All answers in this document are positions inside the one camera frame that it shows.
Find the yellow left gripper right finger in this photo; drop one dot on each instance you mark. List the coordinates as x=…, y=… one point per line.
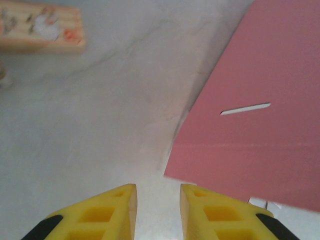
x=215, y=225

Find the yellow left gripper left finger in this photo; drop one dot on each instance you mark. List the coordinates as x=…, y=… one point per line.
x=105, y=225

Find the pink paper box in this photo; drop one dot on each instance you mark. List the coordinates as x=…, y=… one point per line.
x=262, y=75

